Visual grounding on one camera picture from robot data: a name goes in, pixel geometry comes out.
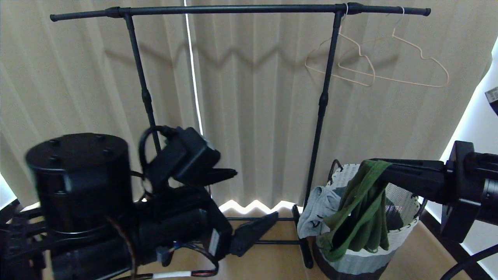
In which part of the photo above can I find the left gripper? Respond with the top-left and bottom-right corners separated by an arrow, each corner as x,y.
51,167 -> 279,280

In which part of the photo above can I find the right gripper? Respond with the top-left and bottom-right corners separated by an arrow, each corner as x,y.
441,141 -> 498,242

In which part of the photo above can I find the green printed shirt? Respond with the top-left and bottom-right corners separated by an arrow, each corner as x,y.
317,159 -> 393,263

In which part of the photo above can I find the white laundry basket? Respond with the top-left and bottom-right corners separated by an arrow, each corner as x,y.
313,159 -> 428,280

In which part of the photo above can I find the black clothes rack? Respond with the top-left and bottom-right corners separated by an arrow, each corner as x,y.
50,2 -> 431,270

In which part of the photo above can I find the pale grey garment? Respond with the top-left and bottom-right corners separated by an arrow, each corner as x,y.
297,186 -> 343,239

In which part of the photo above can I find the beige curtain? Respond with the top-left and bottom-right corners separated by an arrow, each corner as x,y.
0,0 -> 498,214

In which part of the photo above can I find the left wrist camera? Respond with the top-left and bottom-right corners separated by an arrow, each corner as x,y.
148,126 -> 221,188

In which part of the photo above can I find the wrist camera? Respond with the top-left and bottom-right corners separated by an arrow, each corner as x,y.
148,126 -> 221,188
484,87 -> 498,116

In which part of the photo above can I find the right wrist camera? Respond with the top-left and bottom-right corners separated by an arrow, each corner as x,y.
484,87 -> 498,116

